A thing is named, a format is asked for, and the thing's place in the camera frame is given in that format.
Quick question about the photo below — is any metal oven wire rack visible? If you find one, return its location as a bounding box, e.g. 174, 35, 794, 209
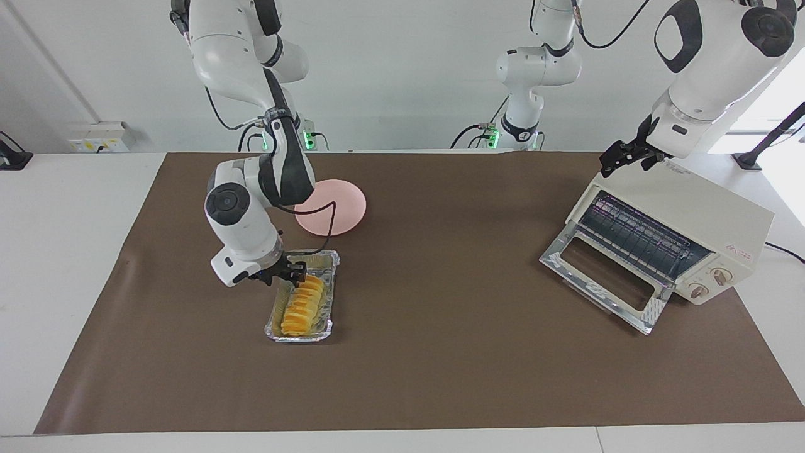
577, 189, 700, 282

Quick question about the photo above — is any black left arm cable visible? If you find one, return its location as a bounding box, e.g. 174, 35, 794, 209
528, 0, 652, 50

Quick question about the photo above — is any pink round plate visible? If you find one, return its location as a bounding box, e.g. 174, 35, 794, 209
294, 179, 368, 238

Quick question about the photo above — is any black base cable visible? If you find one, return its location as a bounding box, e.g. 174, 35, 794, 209
237, 121, 265, 152
449, 94, 510, 150

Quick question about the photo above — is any black oven power cable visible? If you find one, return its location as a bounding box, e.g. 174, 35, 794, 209
763, 242, 805, 266

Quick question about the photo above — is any black slanted camera stand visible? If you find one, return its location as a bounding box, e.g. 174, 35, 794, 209
732, 101, 805, 171

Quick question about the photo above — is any white wall socket box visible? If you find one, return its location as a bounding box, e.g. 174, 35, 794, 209
67, 121, 136, 154

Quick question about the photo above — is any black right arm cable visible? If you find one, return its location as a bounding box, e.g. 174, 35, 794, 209
204, 85, 338, 257

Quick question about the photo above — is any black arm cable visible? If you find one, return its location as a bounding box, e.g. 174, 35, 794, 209
528, 0, 652, 50
204, 85, 338, 257

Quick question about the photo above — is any black left base cable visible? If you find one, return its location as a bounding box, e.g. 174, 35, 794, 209
449, 94, 510, 150

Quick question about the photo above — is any brown table mat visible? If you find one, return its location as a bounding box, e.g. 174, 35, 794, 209
35, 151, 805, 435

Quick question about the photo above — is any glass oven door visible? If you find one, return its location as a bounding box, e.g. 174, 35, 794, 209
539, 220, 678, 336

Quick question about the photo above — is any sliced yellow bread loaf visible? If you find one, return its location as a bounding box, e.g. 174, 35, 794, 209
280, 274, 326, 337

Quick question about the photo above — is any white toaster oven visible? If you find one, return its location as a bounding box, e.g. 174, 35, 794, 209
565, 151, 776, 308

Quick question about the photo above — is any black right base cable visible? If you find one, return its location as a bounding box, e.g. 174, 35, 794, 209
237, 121, 265, 152

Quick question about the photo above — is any black stand base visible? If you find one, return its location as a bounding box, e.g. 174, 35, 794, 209
0, 130, 34, 171

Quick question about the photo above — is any aluminium foil tray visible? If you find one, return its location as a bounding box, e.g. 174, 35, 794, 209
264, 249, 341, 344

